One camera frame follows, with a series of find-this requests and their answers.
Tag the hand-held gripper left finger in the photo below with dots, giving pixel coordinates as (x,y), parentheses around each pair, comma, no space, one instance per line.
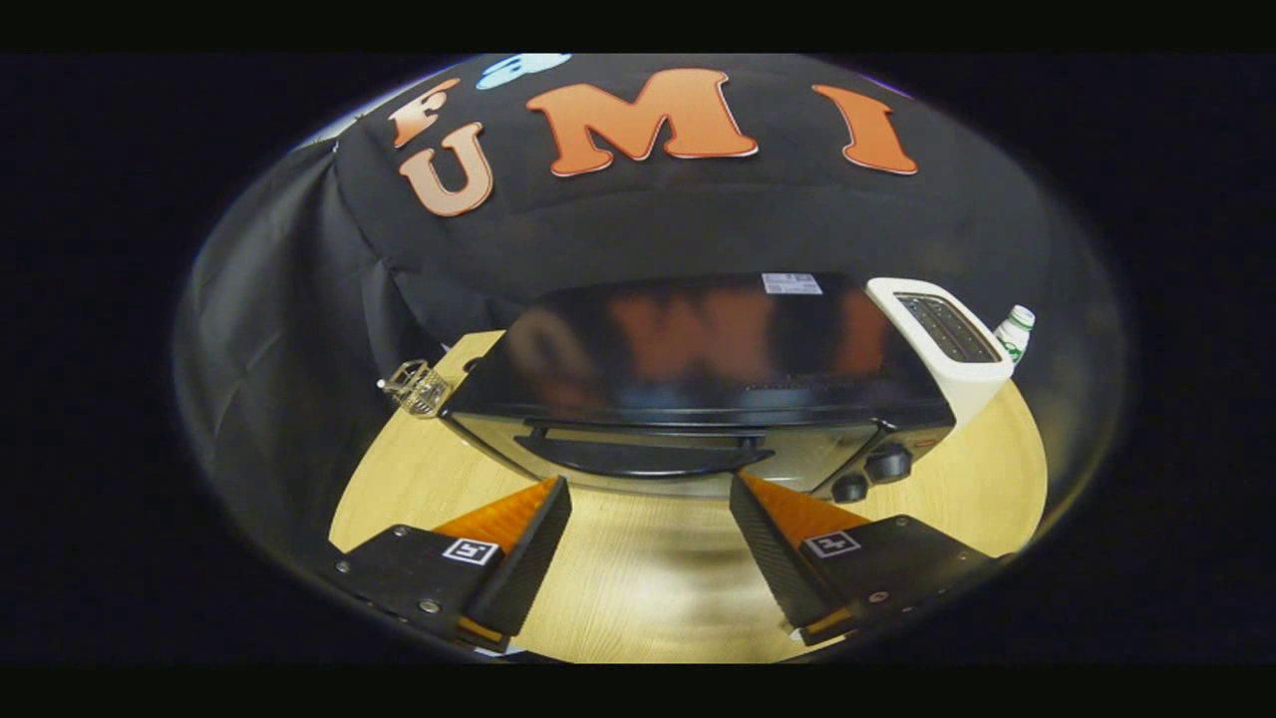
(528,563)

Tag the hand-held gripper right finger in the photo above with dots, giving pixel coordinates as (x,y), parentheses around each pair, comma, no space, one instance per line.
(778,558)

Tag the black toaster oven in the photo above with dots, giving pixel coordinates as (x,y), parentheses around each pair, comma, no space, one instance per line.
(698,349)

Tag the white pop-up toaster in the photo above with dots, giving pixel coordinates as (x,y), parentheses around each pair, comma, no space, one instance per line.
(972,384)

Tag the white green-label milk bottle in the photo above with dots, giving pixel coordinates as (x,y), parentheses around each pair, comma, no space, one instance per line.
(1017,334)

